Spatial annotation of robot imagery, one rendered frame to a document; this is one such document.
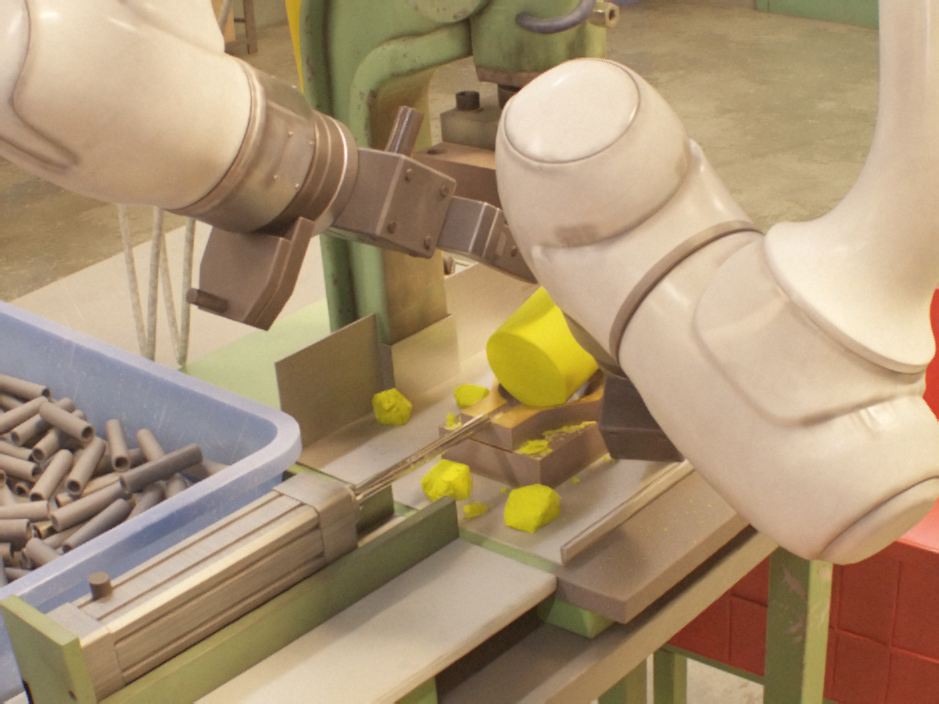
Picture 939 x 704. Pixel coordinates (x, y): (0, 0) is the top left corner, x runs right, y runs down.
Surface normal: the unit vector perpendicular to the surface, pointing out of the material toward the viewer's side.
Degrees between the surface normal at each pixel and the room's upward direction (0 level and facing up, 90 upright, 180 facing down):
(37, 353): 81
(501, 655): 0
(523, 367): 106
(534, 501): 22
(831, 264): 44
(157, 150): 112
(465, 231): 56
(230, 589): 90
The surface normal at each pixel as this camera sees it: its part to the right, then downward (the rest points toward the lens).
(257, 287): -0.58, -0.20
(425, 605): -0.07, -0.90
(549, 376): -0.61, 0.60
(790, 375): -0.48, 0.04
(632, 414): -0.23, -0.42
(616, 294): -0.60, 0.22
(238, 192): 0.43, 0.75
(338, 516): 0.76, 0.22
